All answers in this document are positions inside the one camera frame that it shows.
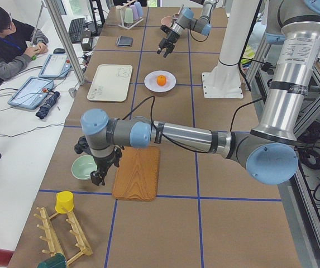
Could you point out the lavender cup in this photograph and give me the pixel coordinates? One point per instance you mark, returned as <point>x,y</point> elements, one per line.
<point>137,11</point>

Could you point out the teach pendant tablet near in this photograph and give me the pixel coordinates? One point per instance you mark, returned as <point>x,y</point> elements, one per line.
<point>32,93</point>

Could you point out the teach pendant tablet far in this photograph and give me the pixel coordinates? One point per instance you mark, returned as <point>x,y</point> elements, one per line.
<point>55,66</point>

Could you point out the wooden tray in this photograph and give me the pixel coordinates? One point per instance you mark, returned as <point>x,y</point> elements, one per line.
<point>137,176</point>

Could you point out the teach pendant tablet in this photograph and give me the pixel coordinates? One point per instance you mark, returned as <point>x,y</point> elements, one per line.
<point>32,93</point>
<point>55,66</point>

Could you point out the yellow cup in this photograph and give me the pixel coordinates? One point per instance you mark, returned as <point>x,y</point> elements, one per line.
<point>64,202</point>

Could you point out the dark green cup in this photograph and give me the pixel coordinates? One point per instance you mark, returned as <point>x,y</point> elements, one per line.
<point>56,261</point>

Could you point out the wooden cup rack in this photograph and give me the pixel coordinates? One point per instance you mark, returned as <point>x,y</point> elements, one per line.
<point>62,235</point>

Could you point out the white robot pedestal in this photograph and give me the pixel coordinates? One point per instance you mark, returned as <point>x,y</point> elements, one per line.
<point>224,80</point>

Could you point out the white wire cup rack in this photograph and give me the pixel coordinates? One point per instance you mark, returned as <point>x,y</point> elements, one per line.
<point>120,13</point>

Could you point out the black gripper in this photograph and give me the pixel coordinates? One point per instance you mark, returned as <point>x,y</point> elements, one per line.
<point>171,36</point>
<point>105,163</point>

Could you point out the cream bear tray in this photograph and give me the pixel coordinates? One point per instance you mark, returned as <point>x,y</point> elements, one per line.
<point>110,83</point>

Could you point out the white plate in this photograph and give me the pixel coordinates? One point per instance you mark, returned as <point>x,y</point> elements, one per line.
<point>150,81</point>

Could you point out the black computer mouse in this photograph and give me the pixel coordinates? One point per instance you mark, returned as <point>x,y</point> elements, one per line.
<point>59,51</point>

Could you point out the green bowl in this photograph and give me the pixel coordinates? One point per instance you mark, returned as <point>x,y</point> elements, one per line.
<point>83,166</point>

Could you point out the grey folded cloth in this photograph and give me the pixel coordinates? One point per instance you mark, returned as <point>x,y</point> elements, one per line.
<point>124,41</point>

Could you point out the black keyboard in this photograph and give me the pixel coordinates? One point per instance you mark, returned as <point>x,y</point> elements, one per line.
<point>76,29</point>

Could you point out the seated person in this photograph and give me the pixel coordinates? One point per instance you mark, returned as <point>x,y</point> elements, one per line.
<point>19,44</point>

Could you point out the green cup on rack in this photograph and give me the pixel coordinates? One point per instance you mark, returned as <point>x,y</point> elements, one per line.
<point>128,18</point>

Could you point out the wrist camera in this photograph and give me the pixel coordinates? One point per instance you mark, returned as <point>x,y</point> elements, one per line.
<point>165,28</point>
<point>81,146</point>

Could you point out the pink bowl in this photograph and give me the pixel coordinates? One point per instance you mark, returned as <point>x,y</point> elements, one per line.
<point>169,20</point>

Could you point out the dark blue folded umbrella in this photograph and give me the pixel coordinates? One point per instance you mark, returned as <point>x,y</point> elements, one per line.
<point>46,107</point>

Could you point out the aluminium frame post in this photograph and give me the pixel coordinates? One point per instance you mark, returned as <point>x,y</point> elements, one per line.
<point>65,39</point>

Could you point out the orange fruit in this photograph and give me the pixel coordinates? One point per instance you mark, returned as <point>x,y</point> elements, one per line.
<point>161,80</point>

